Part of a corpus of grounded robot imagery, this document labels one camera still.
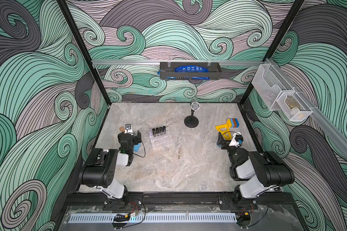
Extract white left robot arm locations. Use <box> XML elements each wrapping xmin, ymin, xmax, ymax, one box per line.
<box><xmin>79</xmin><ymin>130</ymin><xmax>142</xmax><ymax>199</ymax></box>

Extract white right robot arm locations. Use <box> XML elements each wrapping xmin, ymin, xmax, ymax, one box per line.
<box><xmin>216</xmin><ymin>131</ymin><xmax>295</xmax><ymax>202</ymax></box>

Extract clear acrylic lipstick organizer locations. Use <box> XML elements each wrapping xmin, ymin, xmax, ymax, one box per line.
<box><xmin>148</xmin><ymin>128</ymin><xmax>174</xmax><ymax>150</ymax></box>

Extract blue rectangular block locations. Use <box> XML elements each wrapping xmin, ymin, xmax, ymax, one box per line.
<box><xmin>133</xmin><ymin>143</ymin><xmax>141</xmax><ymax>153</ymax></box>

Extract yellow triangle toy block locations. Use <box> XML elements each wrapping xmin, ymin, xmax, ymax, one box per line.
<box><xmin>215</xmin><ymin>122</ymin><xmax>233</xmax><ymax>136</ymax></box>

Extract multicolour stacked toy blocks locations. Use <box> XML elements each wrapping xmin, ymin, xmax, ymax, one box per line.
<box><xmin>227</xmin><ymin>118</ymin><xmax>240</xmax><ymax>128</ymax></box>

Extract black microphone stand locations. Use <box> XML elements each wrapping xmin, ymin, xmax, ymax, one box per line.
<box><xmin>184</xmin><ymin>101</ymin><xmax>200</xmax><ymax>128</ymax></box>

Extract blue object in basket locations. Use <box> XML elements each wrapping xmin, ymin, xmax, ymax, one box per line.
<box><xmin>174</xmin><ymin>65</ymin><xmax>209</xmax><ymax>73</ymax></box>

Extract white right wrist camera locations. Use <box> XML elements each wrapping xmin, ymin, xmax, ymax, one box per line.
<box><xmin>229</xmin><ymin>132</ymin><xmax>244</xmax><ymax>148</ymax></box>

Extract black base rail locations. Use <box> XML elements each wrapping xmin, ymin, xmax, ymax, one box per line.
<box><xmin>65</xmin><ymin>192</ymin><xmax>295</xmax><ymax>212</ymax></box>

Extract clear wall bin small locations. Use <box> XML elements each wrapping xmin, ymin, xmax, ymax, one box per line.
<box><xmin>276</xmin><ymin>90</ymin><xmax>313</xmax><ymax>122</ymax></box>

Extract clear wall bin large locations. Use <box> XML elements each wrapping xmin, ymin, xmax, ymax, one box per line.
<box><xmin>252</xmin><ymin>64</ymin><xmax>287</xmax><ymax>111</ymax></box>

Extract white perforated cable tray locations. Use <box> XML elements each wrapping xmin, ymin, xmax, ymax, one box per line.
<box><xmin>68</xmin><ymin>212</ymin><xmax>237</xmax><ymax>224</ymax></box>

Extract black corner frame post left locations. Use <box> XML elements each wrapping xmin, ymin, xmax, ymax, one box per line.
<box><xmin>57</xmin><ymin>0</ymin><xmax>112</xmax><ymax>106</ymax></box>

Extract black corner frame post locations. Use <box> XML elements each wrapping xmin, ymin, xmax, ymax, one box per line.
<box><xmin>57</xmin><ymin>0</ymin><xmax>112</xmax><ymax>106</ymax></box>
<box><xmin>238</xmin><ymin>0</ymin><xmax>305</xmax><ymax>109</ymax></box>

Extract black wire shelf basket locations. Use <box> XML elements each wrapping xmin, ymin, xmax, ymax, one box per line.
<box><xmin>158</xmin><ymin>61</ymin><xmax>222</xmax><ymax>80</ymax></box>

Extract aluminium rail back wall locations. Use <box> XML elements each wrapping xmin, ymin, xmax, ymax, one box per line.
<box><xmin>92</xmin><ymin>59</ymin><xmax>264</xmax><ymax>66</ymax></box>

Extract aluminium rail wall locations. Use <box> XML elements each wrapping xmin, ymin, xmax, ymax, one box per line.
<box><xmin>92</xmin><ymin>59</ymin><xmax>264</xmax><ymax>66</ymax></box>
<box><xmin>264</xmin><ymin>58</ymin><xmax>347</xmax><ymax>159</ymax></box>

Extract aluminium rail right wall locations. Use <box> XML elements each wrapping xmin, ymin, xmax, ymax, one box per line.
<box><xmin>264</xmin><ymin>58</ymin><xmax>347</xmax><ymax>159</ymax></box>

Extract black corner frame post right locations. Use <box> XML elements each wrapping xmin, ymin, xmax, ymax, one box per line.
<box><xmin>238</xmin><ymin>0</ymin><xmax>305</xmax><ymax>109</ymax></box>

